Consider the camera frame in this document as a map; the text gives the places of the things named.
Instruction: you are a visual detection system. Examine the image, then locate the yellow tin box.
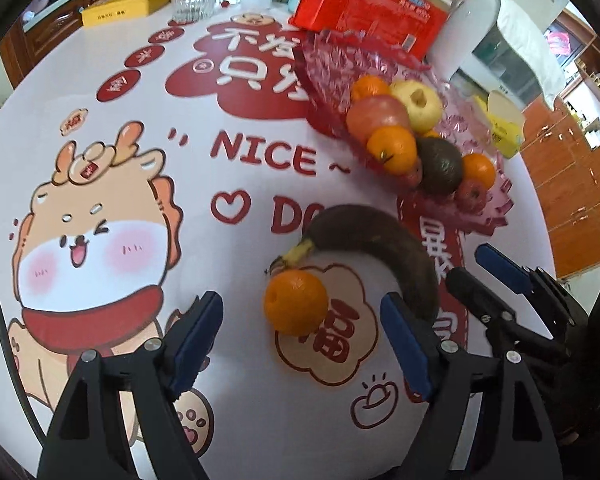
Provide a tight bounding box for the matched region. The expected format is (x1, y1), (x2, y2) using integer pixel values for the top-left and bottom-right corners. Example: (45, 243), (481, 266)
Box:
(81, 0), (172, 28)

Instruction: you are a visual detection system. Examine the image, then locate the dark overripe banana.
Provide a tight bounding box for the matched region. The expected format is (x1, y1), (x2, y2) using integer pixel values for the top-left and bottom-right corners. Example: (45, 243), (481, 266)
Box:
(265, 204), (442, 326)

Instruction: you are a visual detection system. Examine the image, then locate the red snack package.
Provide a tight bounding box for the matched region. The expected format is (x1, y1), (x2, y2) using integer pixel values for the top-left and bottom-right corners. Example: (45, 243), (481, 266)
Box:
(287, 0), (451, 61)

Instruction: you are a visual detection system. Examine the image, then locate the pink glass fruit plate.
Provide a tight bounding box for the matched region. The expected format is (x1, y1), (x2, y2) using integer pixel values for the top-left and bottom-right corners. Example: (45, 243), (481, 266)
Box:
(297, 30), (515, 236)

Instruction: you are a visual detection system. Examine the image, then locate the wooden sideboard cabinet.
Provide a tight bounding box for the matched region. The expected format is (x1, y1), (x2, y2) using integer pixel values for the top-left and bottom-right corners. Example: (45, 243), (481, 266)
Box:
(0, 0), (173, 61)

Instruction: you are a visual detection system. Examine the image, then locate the yellow apple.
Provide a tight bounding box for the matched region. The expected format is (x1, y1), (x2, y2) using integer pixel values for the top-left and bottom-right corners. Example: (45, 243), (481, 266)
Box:
(389, 80), (443, 136)

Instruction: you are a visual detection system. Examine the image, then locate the dark avocado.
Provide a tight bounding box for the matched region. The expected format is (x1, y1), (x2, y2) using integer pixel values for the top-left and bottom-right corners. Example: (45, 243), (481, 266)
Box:
(416, 136), (463, 195)

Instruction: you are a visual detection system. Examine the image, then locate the wooden drawer cabinet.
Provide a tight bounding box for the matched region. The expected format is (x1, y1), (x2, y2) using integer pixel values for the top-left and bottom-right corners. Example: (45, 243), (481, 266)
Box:
(520, 35), (600, 281)

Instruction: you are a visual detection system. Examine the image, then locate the printed cartoon tablecloth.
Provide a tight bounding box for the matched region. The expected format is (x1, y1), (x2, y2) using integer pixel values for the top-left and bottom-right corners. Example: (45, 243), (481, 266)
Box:
(0, 0), (556, 480)

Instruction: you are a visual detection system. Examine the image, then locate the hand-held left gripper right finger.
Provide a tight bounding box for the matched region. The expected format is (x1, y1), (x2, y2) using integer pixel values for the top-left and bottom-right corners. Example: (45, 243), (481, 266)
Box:
(380, 292), (563, 480)

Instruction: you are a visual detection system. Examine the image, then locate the white appliance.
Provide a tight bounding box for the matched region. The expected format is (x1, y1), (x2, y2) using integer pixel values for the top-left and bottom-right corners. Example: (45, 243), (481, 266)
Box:
(432, 0), (567, 111)

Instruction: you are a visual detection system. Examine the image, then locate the yellow tissue box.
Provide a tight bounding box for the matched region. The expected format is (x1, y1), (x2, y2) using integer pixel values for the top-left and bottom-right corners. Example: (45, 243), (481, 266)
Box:
(472, 90), (526, 158)

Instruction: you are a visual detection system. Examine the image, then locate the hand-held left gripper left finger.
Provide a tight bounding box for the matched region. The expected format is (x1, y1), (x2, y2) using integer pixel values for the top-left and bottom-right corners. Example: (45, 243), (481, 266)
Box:
(37, 291), (225, 480)

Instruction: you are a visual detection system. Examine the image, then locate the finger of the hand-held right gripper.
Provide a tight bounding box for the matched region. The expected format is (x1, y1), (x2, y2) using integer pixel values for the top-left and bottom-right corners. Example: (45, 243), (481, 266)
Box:
(475, 243), (588, 321)
(446, 267), (566, 356)

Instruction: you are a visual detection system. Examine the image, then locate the red apple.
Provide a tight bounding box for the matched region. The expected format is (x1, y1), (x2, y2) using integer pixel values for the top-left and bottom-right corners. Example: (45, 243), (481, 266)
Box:
(346, 95), (412, 145)

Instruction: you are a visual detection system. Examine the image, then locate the orange mandarin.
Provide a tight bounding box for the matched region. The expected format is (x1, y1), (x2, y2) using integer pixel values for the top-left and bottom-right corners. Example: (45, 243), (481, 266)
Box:
(263, 269), (328, 337)
(460, 152), (497, 188)
(350, 75), (392, 102)
(366, 126), (418, 175)

